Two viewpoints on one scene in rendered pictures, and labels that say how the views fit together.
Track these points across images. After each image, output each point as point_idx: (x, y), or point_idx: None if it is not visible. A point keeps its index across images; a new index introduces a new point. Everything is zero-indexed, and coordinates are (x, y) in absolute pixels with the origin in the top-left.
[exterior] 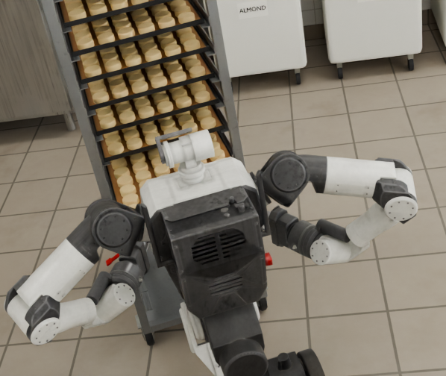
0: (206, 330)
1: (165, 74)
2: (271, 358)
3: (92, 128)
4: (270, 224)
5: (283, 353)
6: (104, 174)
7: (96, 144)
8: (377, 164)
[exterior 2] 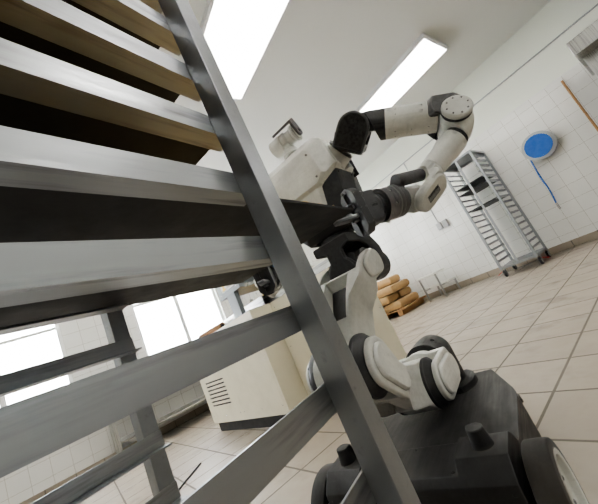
0: (372, 238)
1: None
2: (350, 482)
3: (150, 61)
4: (267, 266)
5: (339, 449)
6: (221, 170)
7: (160, 99)
8: None
